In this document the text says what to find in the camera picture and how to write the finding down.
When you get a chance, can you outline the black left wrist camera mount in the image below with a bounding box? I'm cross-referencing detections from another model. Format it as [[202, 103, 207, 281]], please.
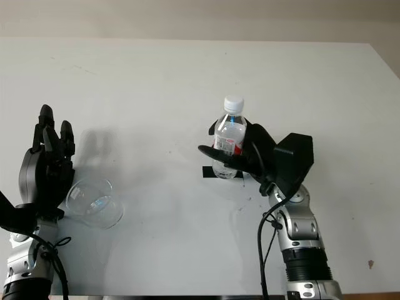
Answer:
[[0, 189, 40, 234]]

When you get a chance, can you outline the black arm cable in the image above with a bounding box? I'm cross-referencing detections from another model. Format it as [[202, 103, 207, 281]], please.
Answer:
[[31, 232, 72, 300], [249, 140, 303, 300]]

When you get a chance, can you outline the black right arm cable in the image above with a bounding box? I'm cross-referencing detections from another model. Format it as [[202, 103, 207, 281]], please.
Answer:
[[249, 140, 303, 300]]

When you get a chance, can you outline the black tape strip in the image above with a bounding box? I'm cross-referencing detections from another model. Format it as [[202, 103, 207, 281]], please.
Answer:
[[202, 166, 251, 179]]

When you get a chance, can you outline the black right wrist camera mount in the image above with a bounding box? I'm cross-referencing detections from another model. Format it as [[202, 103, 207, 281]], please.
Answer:
[[273, 132, 314, 196]]

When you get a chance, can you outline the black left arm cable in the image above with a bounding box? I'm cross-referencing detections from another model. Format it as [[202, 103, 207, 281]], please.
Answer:
[[31, 232, 72, 300]]

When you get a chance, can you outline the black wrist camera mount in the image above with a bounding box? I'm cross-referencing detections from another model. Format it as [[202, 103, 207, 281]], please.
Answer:
[[273, 132, 314, 196], [0, 189, 40, 234]]

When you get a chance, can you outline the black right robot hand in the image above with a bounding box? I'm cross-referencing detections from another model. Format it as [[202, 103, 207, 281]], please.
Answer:
[[197, 117, 279, 196]]

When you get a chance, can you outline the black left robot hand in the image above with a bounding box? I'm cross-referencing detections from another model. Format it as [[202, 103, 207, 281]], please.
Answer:
[[17, 104, 78, 220]]

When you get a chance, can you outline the clear plastic water bottle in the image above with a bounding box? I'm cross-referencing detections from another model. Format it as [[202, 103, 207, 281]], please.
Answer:
[[212, 96, 248, 179]]

